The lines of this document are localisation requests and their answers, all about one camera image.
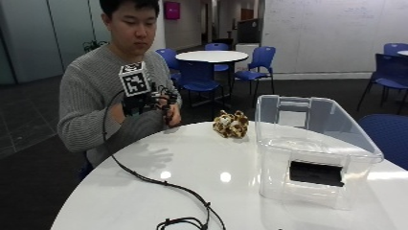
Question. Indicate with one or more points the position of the white marker cube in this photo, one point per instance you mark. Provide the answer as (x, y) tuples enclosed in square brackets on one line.
[(134, 83)]

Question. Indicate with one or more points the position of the blue chair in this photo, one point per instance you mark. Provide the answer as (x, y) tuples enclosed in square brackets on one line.
[(216, 46), (390, 73), (196, 78), (166, 57), (259, 60), (394, 48)]

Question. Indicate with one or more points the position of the the person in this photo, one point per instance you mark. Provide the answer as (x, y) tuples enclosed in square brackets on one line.
[(93, 86)]

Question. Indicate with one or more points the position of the round white table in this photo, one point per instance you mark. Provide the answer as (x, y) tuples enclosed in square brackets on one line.
[(212, 56)]

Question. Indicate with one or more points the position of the leopard soft toy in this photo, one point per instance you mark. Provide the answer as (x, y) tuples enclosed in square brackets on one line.
[(231, 125)]

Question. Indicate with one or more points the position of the green potted plant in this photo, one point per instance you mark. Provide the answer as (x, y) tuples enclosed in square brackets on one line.
[(93, 45)]

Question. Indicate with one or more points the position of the white cabinet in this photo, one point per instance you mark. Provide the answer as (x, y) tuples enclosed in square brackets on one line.
[(245, 48)]

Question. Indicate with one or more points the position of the dark cabinet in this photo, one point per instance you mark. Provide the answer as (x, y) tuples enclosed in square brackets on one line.
[(248, 31)]

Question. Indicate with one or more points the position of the clear plastic storage bin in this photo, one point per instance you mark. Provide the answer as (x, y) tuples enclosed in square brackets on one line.
[(271, 172)]

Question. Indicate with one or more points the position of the black rectangular pad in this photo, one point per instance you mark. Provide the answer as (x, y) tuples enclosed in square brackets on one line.
[(316, 173)]

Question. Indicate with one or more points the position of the white table edge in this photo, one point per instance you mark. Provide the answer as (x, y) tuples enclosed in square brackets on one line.
[(402, 53)]

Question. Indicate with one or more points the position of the pink wall sign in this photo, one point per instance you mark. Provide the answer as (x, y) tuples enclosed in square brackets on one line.
[(171, 10)]

